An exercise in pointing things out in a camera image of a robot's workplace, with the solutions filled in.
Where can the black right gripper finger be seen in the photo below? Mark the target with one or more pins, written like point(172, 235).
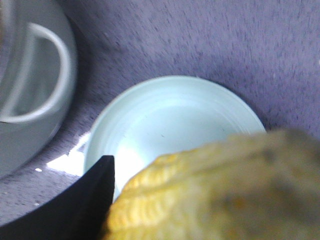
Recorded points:
point(76, 214)

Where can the yellow corn cob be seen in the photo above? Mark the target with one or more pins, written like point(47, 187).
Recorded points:
point(250, 187)

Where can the mint green plate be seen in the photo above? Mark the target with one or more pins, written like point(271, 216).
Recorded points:
point(165, 115)

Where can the sage green electric pot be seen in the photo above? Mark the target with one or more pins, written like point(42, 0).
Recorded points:
point(38, 66)

